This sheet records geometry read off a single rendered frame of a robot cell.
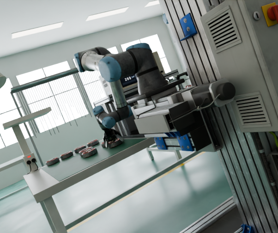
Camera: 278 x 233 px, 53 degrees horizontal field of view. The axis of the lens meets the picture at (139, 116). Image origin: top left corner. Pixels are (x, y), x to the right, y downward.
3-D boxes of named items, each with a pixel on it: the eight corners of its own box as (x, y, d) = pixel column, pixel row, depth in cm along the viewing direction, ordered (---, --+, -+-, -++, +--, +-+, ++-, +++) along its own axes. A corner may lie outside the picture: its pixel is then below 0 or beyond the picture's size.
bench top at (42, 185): (282, 78, 244) (281, 73, 244) (37, 203, 149) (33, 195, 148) (207, 96, 335) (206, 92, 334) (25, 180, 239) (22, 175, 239)
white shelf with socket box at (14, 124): (72, 158, 224) (50, 106, 221) (27, 180, 208) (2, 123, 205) (64, 156, 256) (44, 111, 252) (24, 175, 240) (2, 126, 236)
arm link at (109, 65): (134, 50, 125) (92, 46, 171) (105, 59, 119) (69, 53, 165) (140, 75, 130) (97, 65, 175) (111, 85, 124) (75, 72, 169)
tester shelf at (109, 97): (178, 73, 240) (177, 69, 240) (111, 100, 211) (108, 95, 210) (154, 83, 280) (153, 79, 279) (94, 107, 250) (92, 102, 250)
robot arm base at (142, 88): (173, 81, 132) (166, 62, 132) (148, 92, 126) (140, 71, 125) (159, 87, 146) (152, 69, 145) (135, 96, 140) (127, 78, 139)
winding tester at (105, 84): (166, 73, 238) (157, 50, 236) (122, 89, 219) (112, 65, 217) (145, 82, 273) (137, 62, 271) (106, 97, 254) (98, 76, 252)
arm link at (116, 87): (107, 43, 176) (129, 114, 190) (92, 47, 171) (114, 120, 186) (115, 41, 165) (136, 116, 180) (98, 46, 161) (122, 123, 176)
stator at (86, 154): (99, 152, 201) (97, 147, 201) (85, 158, 197) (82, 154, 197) (95, 151, 212) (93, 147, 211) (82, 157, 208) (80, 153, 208)
